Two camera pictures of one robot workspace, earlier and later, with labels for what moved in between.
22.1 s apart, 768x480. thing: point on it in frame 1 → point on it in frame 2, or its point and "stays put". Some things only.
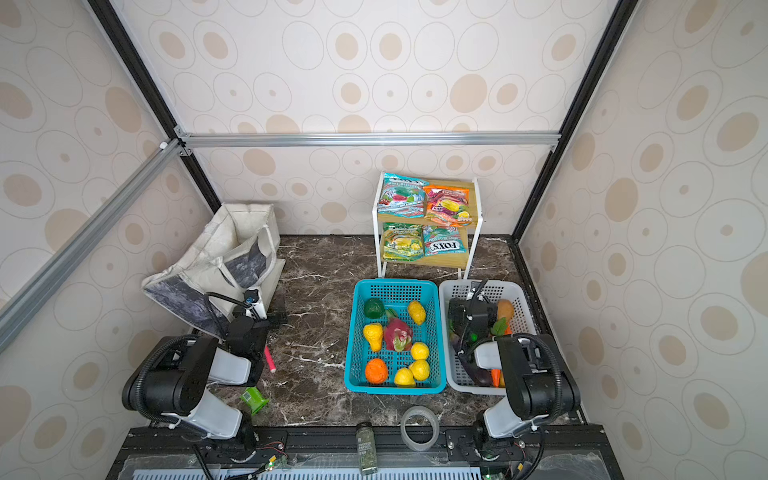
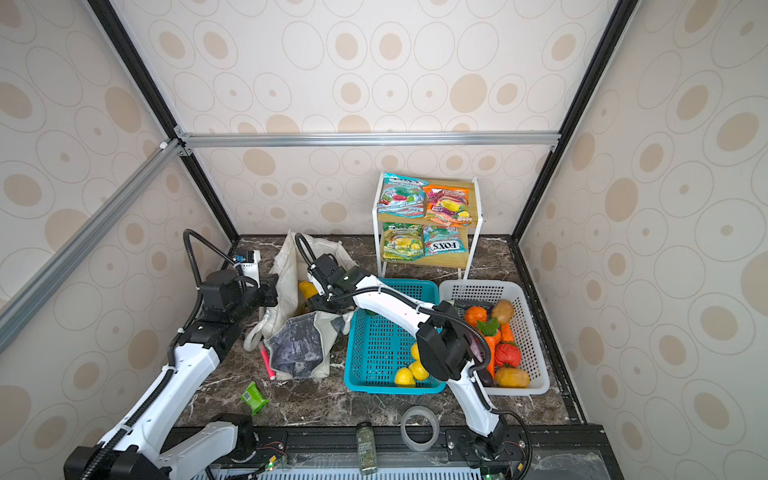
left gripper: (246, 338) → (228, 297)
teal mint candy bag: (401, 196) stays put
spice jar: (367, 457) stays put
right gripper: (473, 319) → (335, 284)
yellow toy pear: (373, 333) → (308, 288)
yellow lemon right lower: (420, 369) stays put
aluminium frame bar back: (188, 140) stays put
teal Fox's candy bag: (442, 240) stays put
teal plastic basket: (395, 342) stays put
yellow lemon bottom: (404, 378) stays put
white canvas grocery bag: (240, 256) → (300, 341)
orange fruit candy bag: (446, 205) stays put
